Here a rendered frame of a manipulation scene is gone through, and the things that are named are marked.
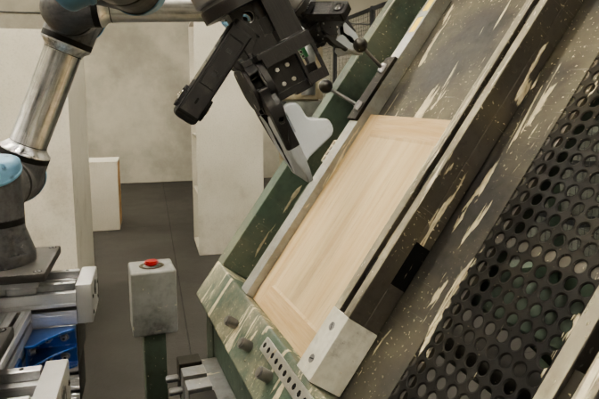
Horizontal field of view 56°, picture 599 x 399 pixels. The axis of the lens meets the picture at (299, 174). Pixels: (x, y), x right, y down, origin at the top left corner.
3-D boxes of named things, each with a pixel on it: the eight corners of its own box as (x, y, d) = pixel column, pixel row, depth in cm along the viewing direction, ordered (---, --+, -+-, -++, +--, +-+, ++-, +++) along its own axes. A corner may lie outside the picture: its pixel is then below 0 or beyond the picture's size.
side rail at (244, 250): (246, 276, 173) (217, 259, 169) (431, -11, 182) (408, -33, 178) (251, 282, 167) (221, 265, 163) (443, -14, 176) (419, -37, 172)
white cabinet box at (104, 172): (67, 223, 613) (62, 158, 603) (122, 220, 628) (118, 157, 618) (61, 232, 570) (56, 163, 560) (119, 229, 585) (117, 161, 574)
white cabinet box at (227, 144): (193, 239, 548) (188, 24, 519) (252, 234, 563) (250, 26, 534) (199, 255, 491) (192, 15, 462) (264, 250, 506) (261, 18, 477)
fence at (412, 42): (253, 295, 147) (241, 288, 146) (440, 4, 155) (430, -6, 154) (258, 301, 143) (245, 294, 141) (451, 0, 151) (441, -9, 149)
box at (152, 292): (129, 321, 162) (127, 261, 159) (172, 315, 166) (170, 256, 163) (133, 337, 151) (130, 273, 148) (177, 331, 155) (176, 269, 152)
